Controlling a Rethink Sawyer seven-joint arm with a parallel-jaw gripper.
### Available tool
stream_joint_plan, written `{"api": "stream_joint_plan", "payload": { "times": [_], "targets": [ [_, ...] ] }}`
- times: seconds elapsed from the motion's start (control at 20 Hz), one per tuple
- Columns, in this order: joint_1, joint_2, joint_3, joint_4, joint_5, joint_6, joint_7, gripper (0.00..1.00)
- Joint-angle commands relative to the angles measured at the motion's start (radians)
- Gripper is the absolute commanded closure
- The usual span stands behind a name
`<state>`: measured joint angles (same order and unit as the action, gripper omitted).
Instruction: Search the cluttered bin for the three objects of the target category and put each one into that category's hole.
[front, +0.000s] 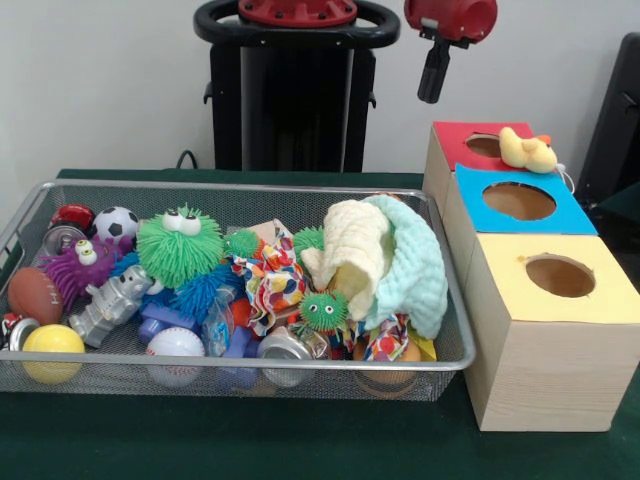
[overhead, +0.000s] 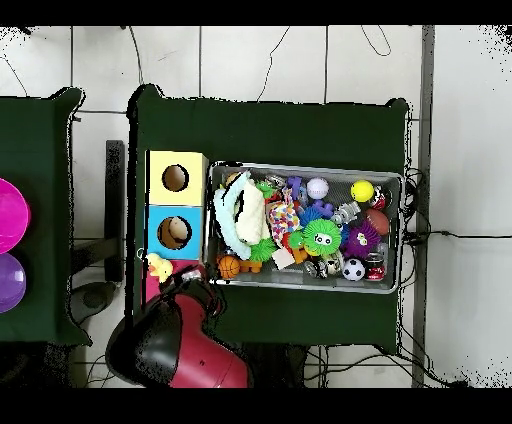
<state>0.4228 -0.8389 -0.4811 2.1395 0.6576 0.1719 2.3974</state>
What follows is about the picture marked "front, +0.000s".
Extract shallow wire mesh bin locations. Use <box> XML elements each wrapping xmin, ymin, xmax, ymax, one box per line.
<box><xmin>0</xmin><ymin>178</ymin><xmax>479</xmax><ymax>401</ymax></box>

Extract cream waffle cloth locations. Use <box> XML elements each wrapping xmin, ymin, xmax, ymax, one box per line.
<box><xmin>301</xmin><ymin>199</ymin><xmax>397</xmax><ymax>322</ymax></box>

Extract yellow duck plush toy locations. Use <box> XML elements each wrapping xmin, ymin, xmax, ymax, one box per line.
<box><xmin>498</xmin><ymin>126</ymin><xmax>576</xmax><ymax>194</ymax></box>

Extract green spiky googly-eyed ball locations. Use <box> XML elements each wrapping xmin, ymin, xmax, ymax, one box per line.
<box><xmin>136</xmin><ymin>202</ymin><xmax>225</xmax><ymax>290</ymax></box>

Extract purple spiky googly-eyed toy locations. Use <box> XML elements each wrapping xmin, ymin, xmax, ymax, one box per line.
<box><xmin>38</xmin><ymin>236</ymin><xmax>134</xmax><ymax>311</ymax></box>

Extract silver toy robot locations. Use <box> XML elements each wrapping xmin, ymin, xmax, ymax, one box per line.
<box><xmin>68</xmin><ymin>264</ymin><xmax>154</xmax><ymax>349</ymax></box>

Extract mint waffle cloth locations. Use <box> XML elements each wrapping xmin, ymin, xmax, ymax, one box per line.
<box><xmin>362</xmin><ymin>194</ymin><xmax>450</xmax><ymax>338</ymax></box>

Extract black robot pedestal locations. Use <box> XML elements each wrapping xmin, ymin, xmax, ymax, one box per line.
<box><xmin>193</xmin><ymin>0</ymin><xmax>402</xmax><ymax>174</ymax></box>

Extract dark green table cloth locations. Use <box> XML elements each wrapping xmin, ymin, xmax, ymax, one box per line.
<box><xmin>0</xmin><ymin>168</ymin><xmax>640</xmax><ymax>480</ymax></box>
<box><xmin>597</xmin><ymin>182</ymin><xmax>640</xmax><ymax>216</ymax></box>

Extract white baseball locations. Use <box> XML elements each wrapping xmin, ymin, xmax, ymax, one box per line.
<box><xmin>146</xmin><ymin>328</ymin><xmax>206</xmax><ymax>389</ymax></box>

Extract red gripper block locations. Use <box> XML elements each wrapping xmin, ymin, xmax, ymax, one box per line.
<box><xmin>403</xmin><ymin>0</ymin><xmax>499</xmax><ymax>104</ymax></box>

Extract wooden box with three holes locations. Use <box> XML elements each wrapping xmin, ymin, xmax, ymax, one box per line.
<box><xmin>422</xmin><ymin>119</ymin><xmax>640</xmax><ymax>432</ymax></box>

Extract brown toy football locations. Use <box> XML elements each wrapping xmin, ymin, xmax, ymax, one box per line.
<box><xmin>6</xmin><ymin>267</ymin><xmax>65</xmax><ymax>325</ymax></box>

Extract yellow ball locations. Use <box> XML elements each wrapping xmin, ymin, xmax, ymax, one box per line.
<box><xmin>21</xmin><ymin>323</ymin><xmax>86</xmax><ymax>385</ymax></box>

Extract colourful patterned cloth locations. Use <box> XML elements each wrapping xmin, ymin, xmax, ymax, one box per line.
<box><xmin>232</xmin><ymin>218</ymin><xmax>308</xmax><ymax>337</ymax></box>

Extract spiky multicolour caterpillar toy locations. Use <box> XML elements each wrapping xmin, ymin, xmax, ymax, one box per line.
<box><xmin>298</xmin><ymin>289</ymin><xmax>349</xmax><ymax>334</ymax></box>

